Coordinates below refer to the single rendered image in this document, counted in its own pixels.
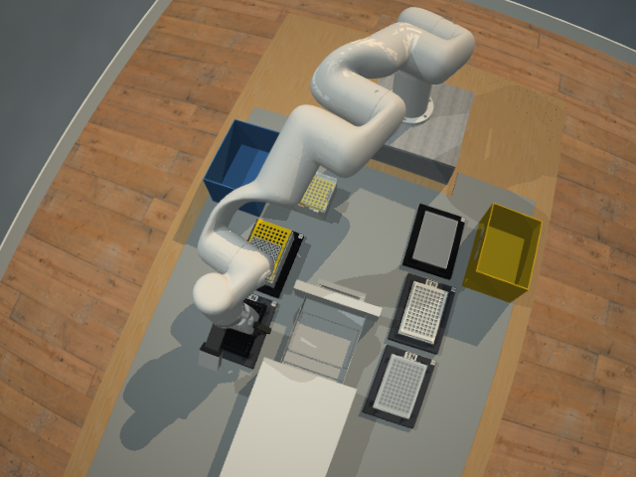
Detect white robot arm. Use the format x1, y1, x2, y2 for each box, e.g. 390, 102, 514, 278
193, 7, 475, 372

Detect blue bin with label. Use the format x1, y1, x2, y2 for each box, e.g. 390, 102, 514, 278
203, 119, 280, 217

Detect grey flat mat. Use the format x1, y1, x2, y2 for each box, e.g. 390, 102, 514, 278
86, 166, 536, 477

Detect yellow open-top bin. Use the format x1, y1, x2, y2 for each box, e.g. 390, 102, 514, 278
462, 203, 543, 303

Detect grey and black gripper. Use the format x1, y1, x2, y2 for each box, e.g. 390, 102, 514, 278
230, 303, 271, 339

